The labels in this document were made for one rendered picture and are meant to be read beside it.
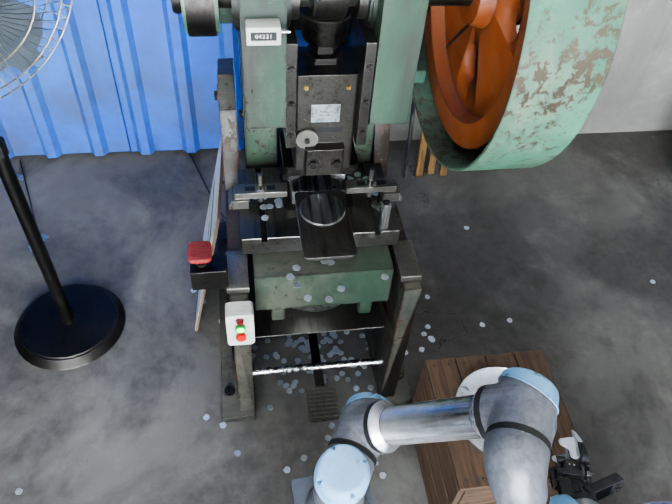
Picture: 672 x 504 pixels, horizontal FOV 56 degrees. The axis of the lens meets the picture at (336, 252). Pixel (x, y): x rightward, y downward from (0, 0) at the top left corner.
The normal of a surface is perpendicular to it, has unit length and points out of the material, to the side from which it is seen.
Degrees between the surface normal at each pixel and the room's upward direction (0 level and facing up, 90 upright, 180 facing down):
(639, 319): 0
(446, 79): 28
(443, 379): 0
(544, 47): 77
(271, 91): 90
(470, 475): 0
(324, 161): 90
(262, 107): 90
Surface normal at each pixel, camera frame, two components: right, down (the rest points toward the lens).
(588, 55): 0.15, 0.60
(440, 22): -0.26, 0.09
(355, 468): 0.01, -0.58
